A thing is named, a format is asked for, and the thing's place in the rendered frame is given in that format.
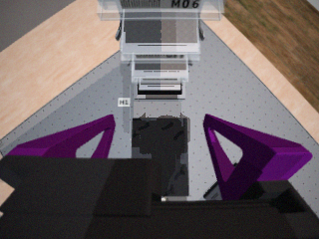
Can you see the grey plate hotel rack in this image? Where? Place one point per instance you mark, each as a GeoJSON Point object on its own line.
{"type": "Point", "coordinates": [158, 97]}

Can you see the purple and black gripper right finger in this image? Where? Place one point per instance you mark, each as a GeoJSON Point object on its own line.
{"type": "Point", "coordinates": [265, 156]}

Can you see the white multi-well plate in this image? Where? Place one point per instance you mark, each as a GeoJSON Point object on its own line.
{"type": "Point", "coordinates": [171, 10]}

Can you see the dark grey rectangular plate with corner brackets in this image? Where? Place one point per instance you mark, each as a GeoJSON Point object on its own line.
{"type": "Point", "coordinates": [213, 193]}

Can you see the grey perforated base plate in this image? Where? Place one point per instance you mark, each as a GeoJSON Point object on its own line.
{"type": "Point", "coordinates": [221, 85]}

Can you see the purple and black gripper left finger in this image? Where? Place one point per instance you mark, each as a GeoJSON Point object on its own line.
{"type": "Point", "coordinates": [66, 142]}

